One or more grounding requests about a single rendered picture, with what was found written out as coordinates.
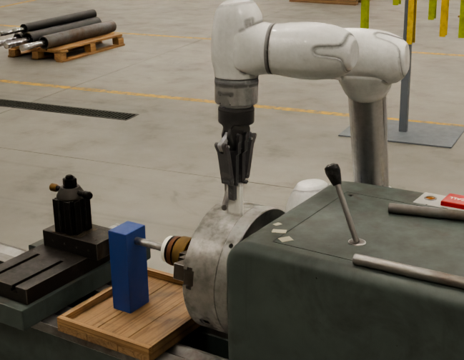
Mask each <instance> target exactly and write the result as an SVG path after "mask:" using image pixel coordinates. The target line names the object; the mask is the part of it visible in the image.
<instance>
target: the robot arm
mask: <svg viewBox="0 0 464 360"><path fill-rule="evenodd" d="M211 57H212V65H213V68H214V100H215V102H216V103H217V104H219V106H218V122H219V123H220V124H221V125H222V126H223V130H222V139H221V141H220V142H215V144H214V147H215V149H216V151H217V156H218V162H219V170H220V176H221V181H222V183H223V184H227V185H228V199H229V203H228V213H229V214H233V215H237V216H241V215H243V184H247V183H248V180H245V179H246V178H247V179H248V178H249V177H250V169H251V163H252V153H253V148H254V143H255V139H256V137H257V134H256V133H253V132H251V131H250V125H251V124H253V123H254V121H255V108H254V107H253V105H255V104H256V103H257V102H258V83H259V79H258V76H259V75H265V74H274V75H280V76H285V77H290V78H295V79H306V80H323V79H334V80H339V83H340V85H341V87H342V89H343V91H344V92H345V94H346V95H347V96H348V104H349V115H350V135H351V146H352V167H353V178H354V182H357V183H362V184H372V185H378V186H386V187H391V186H389V178H388V120H387V97H386V95H387V93H388V92H389V90H390V89H391V86H392V84H395V83H398V82H399V81H401V80H402V79H403V78H404V77H405V75H406V74H407V73H408V70H409V67H410V50H409V46H408V43H407V42H406V41H404V39H403V38H401V37H399V36H397V35H395V34H392V33H390V32H387V31H382V30H377V29H364V28H342V27H339V26H336V25H332V24H324V23H319V22H289V23H284V24H274V23H268V22H264V21H263V22H262V13H261V11H260V9H259V7H258V5H256V3H255V2H254V1H252V0H228V1H224V2H223V3H221V4H220V5H219V6H218V7H217V9H216V12H215V14H214V20H213V25H212V38H211ZM329 185H330V184H329V183H327V182H326V181H323V180H321V179H306V180H303V181H300V182H299V183H297V185H296V186H295V187H294V189H293V190H292V193H291V194H290V197H289V199H288V201H287V205H286V209H285V213H287V212H288V211H289V210H291V209H293V208H295V207H296V206H297V205H299V204H301V203H302V202H304V201H305V200H307V199H309V198H310V197H311V196H313V195H315V194H316V193H318V192H319V191H321V190H323V189H324V188H326V187H327V186H329ZM391 188H392V187H391Z"/></svg>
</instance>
